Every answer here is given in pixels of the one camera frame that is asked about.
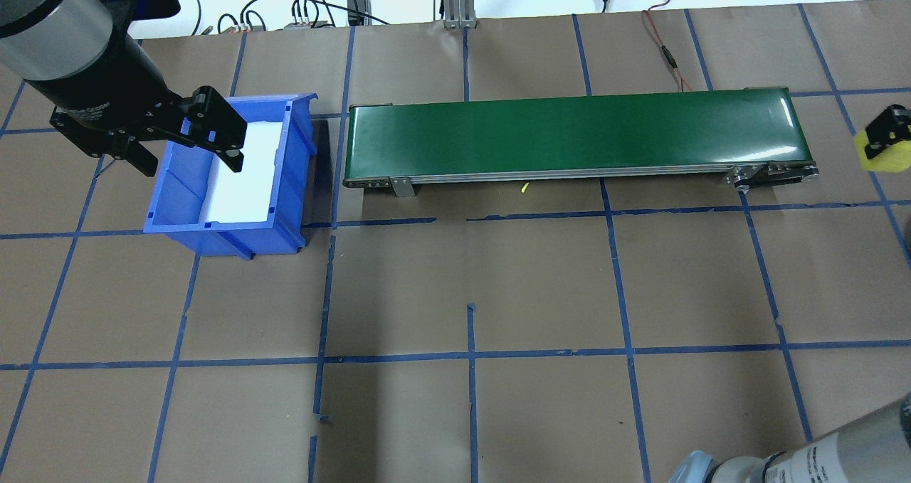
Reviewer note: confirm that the yellow foam block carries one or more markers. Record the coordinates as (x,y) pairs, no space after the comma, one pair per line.
(893,163)

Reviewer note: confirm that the blue plastic storage bin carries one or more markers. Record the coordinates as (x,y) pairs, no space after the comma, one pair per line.
(178,205)

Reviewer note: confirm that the white foam bin liner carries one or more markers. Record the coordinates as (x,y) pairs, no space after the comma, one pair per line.
(245,191)

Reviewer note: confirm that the small black hub box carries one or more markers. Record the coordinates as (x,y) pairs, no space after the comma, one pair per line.
(356,5)

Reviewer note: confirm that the green belt conveyor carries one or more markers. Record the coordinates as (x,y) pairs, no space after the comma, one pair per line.
(569,138)

